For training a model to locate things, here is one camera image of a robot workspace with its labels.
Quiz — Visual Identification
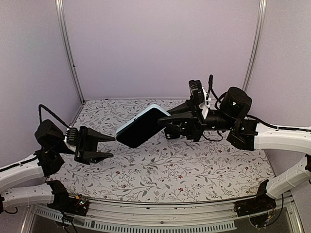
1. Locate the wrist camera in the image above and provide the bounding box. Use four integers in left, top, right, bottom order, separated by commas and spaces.
189, 80, 205, 105
64, 127, 79, 146

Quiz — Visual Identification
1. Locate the left aluminium frame post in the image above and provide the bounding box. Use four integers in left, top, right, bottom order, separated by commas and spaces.
55, 0, 85, 104

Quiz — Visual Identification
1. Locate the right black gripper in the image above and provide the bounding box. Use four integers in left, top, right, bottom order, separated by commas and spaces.
157, 98, 235, 142

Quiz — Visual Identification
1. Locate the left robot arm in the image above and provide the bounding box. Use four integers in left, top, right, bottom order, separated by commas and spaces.
0, 119, 115, 216

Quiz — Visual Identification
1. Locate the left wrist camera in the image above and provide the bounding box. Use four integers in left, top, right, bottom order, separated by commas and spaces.
64, 127, 79, 146

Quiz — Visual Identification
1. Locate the floral patterned table mat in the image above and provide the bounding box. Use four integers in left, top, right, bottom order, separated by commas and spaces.
50, 99, 275, 203

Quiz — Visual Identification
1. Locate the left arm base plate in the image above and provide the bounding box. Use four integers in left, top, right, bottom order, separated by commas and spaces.
47, 196, 89, 216

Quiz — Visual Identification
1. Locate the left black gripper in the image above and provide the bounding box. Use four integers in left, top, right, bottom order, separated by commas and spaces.
53, 125, 116, 165

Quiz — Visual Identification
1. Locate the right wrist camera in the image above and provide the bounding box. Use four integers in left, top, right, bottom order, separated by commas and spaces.
189, 80, 205, 105

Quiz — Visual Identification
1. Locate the camera cable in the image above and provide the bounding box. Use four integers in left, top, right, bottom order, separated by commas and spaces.
206, 74, 224, 107
38, 104, 71, 128

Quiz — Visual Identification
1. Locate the front aluminium rail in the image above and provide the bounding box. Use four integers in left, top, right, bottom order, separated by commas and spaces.
21, 192, 307, 233

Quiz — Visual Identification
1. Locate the right aluminium frame post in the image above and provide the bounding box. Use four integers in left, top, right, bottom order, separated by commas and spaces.
242, 0, 267, 92

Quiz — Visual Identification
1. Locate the left camera cable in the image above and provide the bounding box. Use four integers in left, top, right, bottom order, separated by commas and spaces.
38, 104, 71, 128

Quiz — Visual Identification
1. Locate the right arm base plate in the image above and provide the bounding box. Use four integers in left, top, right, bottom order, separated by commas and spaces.
233, 194, 276, 216

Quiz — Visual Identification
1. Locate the light blue phone case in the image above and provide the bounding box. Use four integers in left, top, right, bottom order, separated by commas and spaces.
116, 104, 171, 149

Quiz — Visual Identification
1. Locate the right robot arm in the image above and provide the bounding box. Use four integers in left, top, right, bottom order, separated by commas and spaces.
158, 87, 311, 212

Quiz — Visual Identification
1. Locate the aluminium frame post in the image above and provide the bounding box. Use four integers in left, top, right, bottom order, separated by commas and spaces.
55, 0, 85, 104
242, 0, 267, 92

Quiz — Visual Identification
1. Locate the right camera cable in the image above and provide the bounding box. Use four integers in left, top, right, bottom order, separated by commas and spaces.
206, 74, 224, 107

